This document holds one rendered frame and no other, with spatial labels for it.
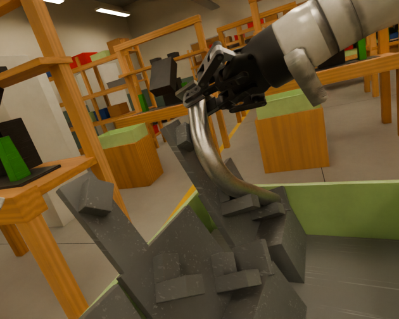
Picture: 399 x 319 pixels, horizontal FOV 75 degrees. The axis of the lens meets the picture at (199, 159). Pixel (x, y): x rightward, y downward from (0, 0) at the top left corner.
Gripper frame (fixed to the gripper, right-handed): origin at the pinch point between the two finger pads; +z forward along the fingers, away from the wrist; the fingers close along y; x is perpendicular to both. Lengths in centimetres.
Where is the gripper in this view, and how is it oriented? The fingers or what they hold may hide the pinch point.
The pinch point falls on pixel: (201, 102)
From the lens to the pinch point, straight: 41.8
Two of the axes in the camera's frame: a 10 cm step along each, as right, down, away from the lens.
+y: -6.3, -3.3, -7.0
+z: -7.7, 3.7, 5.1
